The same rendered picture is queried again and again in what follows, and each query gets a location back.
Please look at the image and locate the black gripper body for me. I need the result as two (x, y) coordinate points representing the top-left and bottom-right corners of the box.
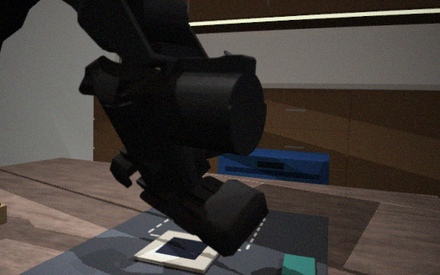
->
(110, 141), (269, 257)

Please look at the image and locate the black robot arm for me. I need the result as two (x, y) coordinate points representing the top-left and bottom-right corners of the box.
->
(62, 0), (267, 173)

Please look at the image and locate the cream square tile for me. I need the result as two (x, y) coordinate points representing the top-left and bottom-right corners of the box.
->
(134, 231), (218, 273)

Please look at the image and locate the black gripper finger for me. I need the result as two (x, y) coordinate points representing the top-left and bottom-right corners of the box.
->
(140, 191), (185, 221)
(174, 210), (197, 237)

